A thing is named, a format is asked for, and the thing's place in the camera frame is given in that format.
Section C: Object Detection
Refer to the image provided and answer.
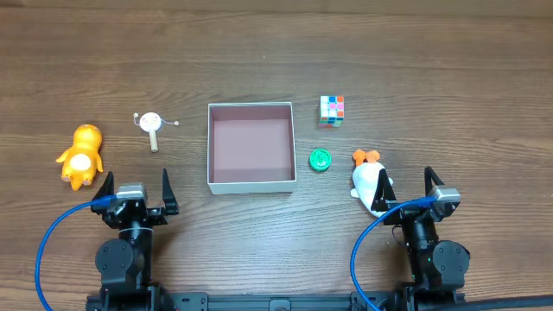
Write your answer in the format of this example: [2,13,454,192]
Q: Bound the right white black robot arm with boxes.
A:
[384,167,470,310]

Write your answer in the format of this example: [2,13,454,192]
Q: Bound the green round plastic toy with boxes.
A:
[308,149,332,172]

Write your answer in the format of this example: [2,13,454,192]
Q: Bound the white wooden rattle drum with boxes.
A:
[133,112,180,153]

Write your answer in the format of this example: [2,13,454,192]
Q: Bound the orange plastic cat figure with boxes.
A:
[55,124,104,191]

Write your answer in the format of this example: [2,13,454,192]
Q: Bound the white cardboard box pink interior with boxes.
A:
[207,102,297,194]

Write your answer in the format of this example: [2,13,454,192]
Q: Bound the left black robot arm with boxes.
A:
[86,171,179,311]

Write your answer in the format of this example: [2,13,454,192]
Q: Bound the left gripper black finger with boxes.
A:
[162,169,179,215]
[91,171,115,213]

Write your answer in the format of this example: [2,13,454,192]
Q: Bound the left blue cable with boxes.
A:
[34,194,118,311]

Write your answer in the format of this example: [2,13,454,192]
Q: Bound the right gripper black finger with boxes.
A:
[424,166,444,196]
[370,168,397,213]

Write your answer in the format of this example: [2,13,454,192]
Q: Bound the black mounting rail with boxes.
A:
[85,291,553,311]

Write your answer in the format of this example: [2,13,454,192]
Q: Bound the white plush duck orange feet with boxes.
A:
[350,149,385,218]

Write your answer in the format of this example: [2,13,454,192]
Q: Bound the colourful puzzle cube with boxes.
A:
[318,96,345,128]

